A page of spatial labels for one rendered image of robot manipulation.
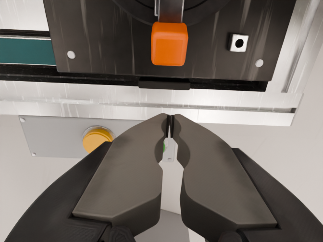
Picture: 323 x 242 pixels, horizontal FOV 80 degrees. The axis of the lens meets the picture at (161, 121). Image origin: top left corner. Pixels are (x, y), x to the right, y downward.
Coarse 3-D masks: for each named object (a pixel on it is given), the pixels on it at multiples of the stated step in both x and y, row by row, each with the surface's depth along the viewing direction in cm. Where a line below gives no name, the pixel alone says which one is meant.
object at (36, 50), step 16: (0, 0) 23; (16, 0) 23; (32, 0) 23; (0, 16) 24; (16, 16) 24; (32, 16) 24; (0, 32) 27; (16, 32) 29; (32, 32) 30; (0, 48) 23; (16, 48) 23; (32, 48) 23; (48, 48) 23; (48, 64) 23
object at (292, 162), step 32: (0, 128) 38; (0, 160) 42; (32, 160) 42; (64, 160) 41; (256, 160) 41; (288, 160) 41; (320, 160) 41; (0, 192) 46; (32, 192) 46; (320, 192) 45; (0, 224) 52
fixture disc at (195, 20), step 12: (120, 0) 17; (132, 0) 17; (144, 0) 17; (192, 0) 17; (204, 0) 17; (216, 0) 16; (228, 0) 17; (132, 12) 17; (144, 12) 17; (192, 12) 17; (204, 12) 17; (192, 24) 18
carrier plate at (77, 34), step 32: (64, 0) 18; (96, 0) 18; (256, 0) 18; (288, 0) 18; (64, 32) 20; (96, 32) 20; (128, 32) 20; (192, 32) 19; (224, 32) 19; (256, 32) 19; (64, 64) 21; (96, 64) 21; (128, 64) 21; (192, 64) 21; (224, 64) 21; (256, 64) 21
